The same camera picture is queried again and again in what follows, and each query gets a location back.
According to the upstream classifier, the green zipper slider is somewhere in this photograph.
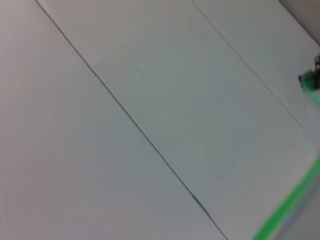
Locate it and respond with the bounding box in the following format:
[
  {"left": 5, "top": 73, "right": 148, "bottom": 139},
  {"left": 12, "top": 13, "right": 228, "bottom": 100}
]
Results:
[{"left": 298, "top": 69, "right": 320, "bottom": 91}]

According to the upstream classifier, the transparent document bag green zipper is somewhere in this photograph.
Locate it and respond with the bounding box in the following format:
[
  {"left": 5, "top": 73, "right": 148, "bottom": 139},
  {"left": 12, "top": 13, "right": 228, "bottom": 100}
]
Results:
[{"left": 251, "top": 69, "right": 320, "bottom": 240}]

